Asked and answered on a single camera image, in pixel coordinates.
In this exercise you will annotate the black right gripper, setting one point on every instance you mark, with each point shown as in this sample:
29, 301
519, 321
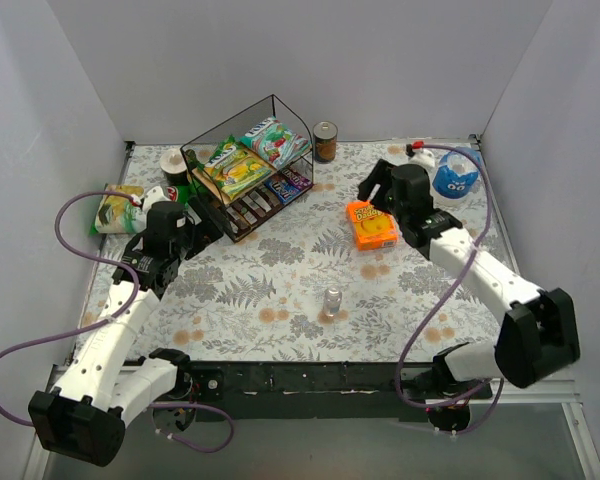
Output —
380, 185

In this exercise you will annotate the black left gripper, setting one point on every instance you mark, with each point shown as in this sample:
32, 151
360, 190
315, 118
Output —
200, 226

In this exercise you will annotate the brown purple chocolate bar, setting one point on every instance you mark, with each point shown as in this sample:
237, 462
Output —
240, 223

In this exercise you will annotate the brown chocolate bar wrapper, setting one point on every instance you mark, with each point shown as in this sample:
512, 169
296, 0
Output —
256, 210

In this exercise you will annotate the green Fox's candy bag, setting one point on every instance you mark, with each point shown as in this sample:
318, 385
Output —
234, 168

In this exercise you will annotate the purple M&M's candy bag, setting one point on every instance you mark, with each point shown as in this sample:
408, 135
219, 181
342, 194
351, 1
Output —
267, 201

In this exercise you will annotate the dark purple M&M's bag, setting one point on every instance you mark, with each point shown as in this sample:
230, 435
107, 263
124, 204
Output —
296, 179

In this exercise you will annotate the blue M&M's candy bag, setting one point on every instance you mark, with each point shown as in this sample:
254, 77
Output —
282, 188

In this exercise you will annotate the teal Fox's candy bag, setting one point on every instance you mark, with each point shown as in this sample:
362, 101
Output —
275, 143

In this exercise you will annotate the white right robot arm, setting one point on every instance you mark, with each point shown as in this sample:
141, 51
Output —
538, 330

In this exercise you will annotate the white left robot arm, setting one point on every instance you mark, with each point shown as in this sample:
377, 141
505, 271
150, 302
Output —
85, 414

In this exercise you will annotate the green glass bottle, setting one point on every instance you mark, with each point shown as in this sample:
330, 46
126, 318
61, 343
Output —
191, 161

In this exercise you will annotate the orange Scrub Daddy box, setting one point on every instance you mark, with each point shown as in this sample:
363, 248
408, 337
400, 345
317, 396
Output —
372, 228

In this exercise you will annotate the food tin can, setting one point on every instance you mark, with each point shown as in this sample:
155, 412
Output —
324, 141

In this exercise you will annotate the blue M&M's character bag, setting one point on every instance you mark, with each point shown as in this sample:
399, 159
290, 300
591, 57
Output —
454, 177

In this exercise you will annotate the dark cup with white lid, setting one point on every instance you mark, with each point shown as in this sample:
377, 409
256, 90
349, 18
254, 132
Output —
174, 168

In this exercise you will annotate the green cassava chips bag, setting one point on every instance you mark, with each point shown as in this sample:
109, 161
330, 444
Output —
118, 215

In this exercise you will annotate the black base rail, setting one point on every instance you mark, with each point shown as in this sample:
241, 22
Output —
294, 390

